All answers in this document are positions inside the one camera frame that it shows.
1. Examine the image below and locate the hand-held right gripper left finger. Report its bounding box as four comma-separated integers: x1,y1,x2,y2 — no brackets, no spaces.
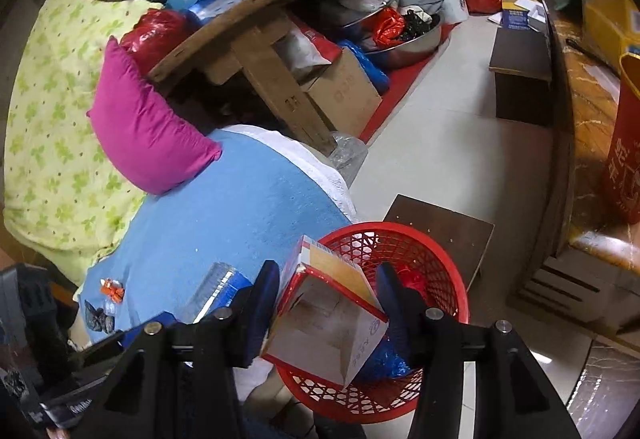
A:
67,260,281,439

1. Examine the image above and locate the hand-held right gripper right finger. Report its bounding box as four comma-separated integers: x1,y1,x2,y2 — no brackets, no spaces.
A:
375,262,583,439

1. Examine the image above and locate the brown cardboard box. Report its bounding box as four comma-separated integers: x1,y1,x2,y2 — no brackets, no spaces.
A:
302,46,383,140

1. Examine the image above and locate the marble top cabinet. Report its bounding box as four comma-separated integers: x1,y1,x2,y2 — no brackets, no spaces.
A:
515,0,640,350

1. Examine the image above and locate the green floral quilt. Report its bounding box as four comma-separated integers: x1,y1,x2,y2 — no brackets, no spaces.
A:
2,0,166,287

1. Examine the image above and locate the red plastic mesh basket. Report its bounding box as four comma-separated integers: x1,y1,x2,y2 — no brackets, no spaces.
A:
272,221,471,425

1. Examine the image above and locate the pink pillow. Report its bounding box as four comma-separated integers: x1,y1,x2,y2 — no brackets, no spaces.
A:
86,36,223,196

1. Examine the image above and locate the shiny red plastic bag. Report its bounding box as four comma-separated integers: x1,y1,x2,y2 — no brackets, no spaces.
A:
119,9,193,75

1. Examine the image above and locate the metal basin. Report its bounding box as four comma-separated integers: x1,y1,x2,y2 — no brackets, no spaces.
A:
360,9,443,69

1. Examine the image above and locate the yellow carton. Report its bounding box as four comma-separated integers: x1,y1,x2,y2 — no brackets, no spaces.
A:
582,0,640,70

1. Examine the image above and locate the red floor mat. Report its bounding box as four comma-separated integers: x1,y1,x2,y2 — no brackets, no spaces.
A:
357,22,458,145

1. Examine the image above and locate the red cup with gold rim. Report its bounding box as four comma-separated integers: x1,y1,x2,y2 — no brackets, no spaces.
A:
604,52,640,225

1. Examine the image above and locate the blue blanket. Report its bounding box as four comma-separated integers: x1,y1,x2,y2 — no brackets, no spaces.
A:
75,129,353,355

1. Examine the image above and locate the clear plastic bag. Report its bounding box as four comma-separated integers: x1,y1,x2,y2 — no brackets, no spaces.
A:
327,132,371,185

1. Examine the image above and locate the wooden bench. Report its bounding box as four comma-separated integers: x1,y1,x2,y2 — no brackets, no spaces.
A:
147,0,441,157

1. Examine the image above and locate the black plastic bag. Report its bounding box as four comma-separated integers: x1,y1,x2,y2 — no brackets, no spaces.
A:
82,301,117,334
400,9,436,40

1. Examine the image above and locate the red white cardboard carton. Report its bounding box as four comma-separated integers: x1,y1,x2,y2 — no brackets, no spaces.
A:
260,235,390,390

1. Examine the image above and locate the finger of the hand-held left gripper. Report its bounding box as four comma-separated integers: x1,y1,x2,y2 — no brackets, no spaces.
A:
70,311,176,370

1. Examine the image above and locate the red white plastic bag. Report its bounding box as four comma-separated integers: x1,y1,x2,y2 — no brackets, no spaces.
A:
280,14,343,80

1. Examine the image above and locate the orange wrapper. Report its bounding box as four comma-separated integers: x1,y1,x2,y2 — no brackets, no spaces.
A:
99,278,125,304

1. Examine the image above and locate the crumpled blue plastic bag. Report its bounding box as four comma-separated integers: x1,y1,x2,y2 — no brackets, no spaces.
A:
355,339,416,382

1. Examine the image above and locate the blue yellow box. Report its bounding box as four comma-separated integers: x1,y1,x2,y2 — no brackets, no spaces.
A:
501,0,533,31

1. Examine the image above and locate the dark wooden stool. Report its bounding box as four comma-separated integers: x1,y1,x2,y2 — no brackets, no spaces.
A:
382,194,496,292
489,25,553,127

